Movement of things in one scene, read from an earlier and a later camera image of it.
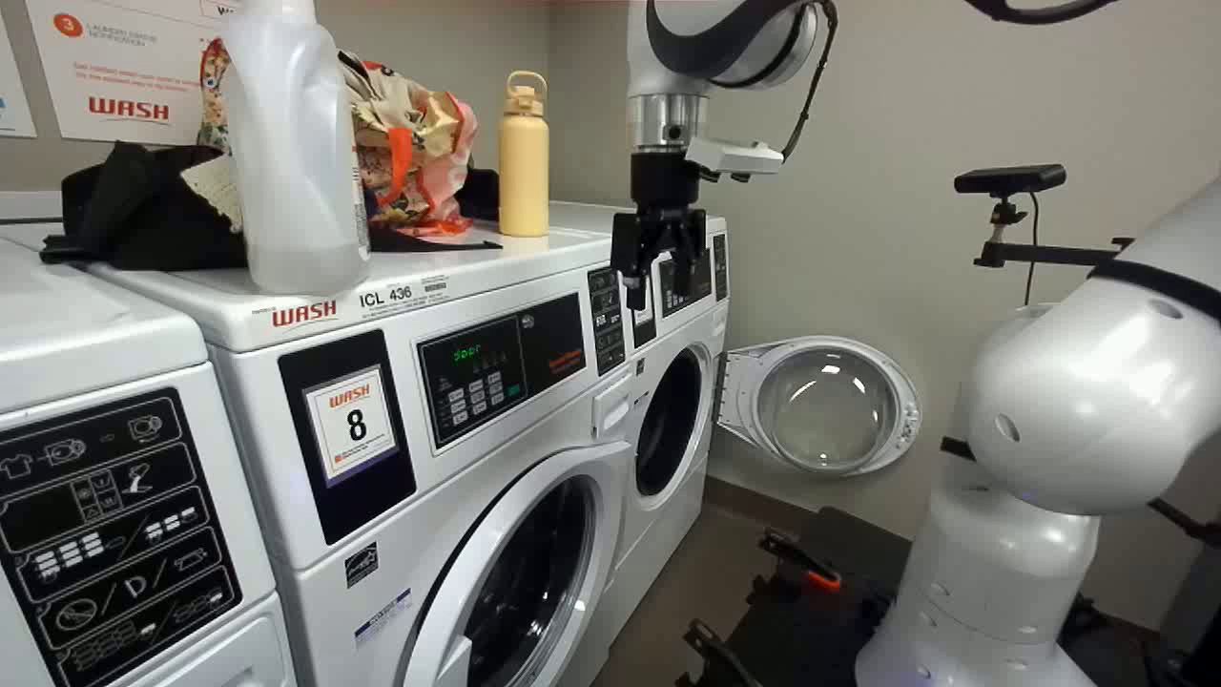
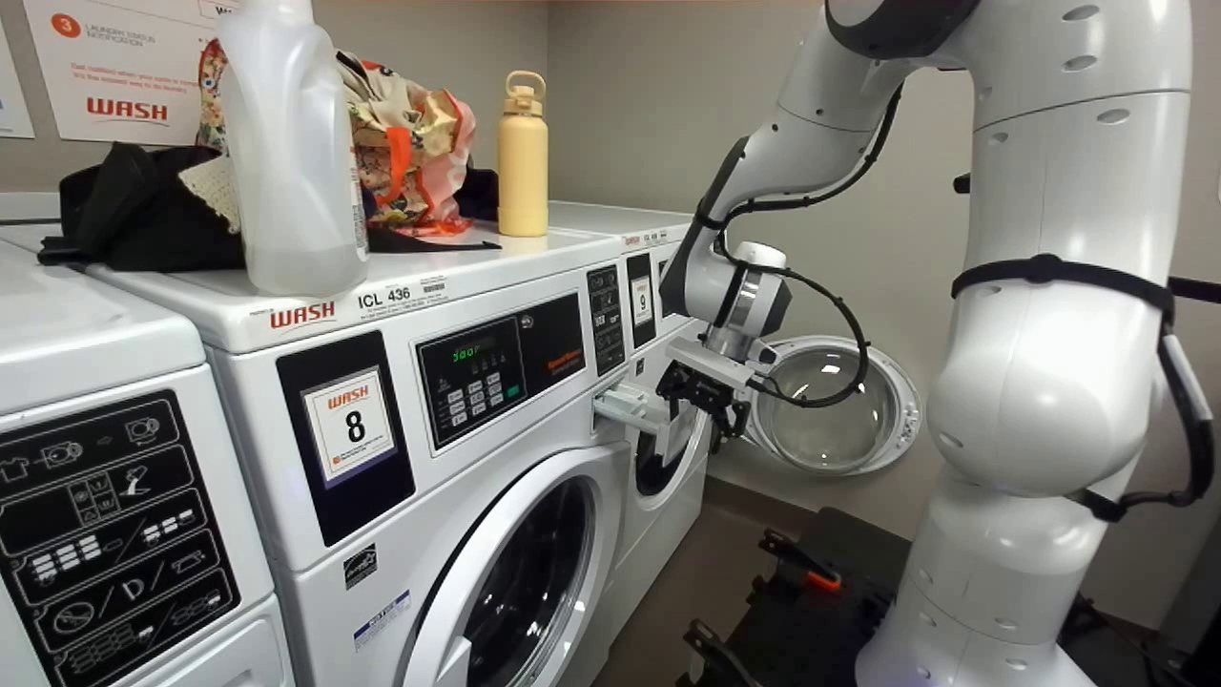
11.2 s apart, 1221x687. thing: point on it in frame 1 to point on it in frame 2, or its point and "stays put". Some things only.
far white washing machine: (675, 378) stays put
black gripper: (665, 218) to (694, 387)
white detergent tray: (615, 411) stays put
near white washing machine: (136, 520) stays put
